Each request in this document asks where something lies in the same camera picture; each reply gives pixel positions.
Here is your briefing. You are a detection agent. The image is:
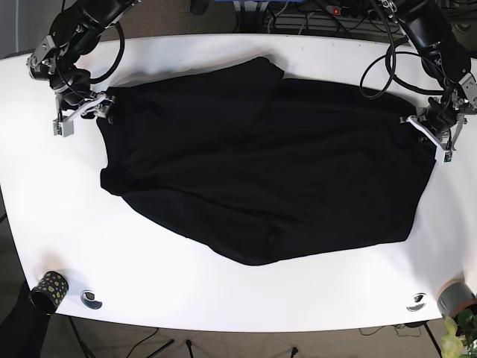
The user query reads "black floral cup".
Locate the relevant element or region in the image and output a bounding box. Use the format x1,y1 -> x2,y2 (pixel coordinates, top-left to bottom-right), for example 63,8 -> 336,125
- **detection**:
29,271 -> 69,315

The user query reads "grey plant pot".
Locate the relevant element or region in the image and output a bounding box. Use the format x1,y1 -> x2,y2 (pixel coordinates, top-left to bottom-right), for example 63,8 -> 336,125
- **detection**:
437,279 -> 476,318

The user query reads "right metal table grommet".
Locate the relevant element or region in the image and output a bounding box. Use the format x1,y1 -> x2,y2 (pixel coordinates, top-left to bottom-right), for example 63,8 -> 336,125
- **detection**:
405,292 -> 428,313

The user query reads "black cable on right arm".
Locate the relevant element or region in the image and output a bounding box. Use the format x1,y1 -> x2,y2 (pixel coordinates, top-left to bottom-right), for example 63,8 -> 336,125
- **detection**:
82,21 -> 126,86

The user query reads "left metal table grommet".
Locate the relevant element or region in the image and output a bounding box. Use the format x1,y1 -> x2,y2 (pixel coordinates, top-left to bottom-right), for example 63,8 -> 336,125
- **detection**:
80,290 -> 103,310

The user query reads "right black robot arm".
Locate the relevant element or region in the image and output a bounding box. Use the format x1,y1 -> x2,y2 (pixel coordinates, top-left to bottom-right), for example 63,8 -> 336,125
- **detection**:
27,0 -> 138,137

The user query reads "black T-shirt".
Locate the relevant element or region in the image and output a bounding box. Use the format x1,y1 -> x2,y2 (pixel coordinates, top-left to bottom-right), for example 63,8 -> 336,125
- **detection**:
97,57 -> 436,266

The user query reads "metal table grommet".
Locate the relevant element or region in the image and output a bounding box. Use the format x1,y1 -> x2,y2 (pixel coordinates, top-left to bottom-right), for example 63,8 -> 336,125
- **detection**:
405,292 -> 428,313
80,290 -> 103,310

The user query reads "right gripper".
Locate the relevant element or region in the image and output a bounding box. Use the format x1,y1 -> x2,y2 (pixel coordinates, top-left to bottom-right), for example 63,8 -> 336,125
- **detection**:
53,92 -> 116,137

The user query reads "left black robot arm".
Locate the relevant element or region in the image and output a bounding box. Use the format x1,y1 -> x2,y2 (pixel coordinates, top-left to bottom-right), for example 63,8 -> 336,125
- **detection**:
382,1 -> 476,163

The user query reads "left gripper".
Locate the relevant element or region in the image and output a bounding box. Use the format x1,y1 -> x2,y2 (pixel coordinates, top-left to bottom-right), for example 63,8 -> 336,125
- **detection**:
400,100 -> 469,163

